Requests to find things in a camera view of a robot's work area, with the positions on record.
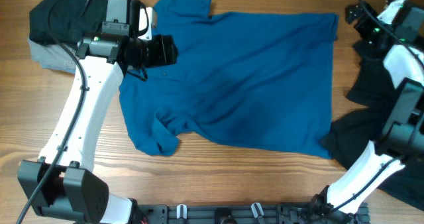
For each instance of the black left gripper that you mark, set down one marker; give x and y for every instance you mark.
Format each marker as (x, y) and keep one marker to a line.
(165, 50)

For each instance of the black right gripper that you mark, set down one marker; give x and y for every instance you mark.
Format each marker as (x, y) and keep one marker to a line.
(363, 22)

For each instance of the dark green garment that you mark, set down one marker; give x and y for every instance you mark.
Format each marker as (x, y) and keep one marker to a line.
(350, 134)

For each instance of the blue polo shirt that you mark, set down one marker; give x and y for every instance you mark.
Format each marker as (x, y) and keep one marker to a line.
(241, 79)

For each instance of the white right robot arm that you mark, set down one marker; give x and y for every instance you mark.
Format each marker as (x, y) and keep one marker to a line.
(380, 145)

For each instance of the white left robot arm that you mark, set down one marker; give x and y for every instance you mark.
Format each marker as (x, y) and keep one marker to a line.
(60, 183)

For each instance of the grey folded garment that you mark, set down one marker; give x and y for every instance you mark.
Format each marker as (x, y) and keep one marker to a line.
(51, 57)

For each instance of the black folded garment on stack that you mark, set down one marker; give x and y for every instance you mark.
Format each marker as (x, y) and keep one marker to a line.
(65, 20)

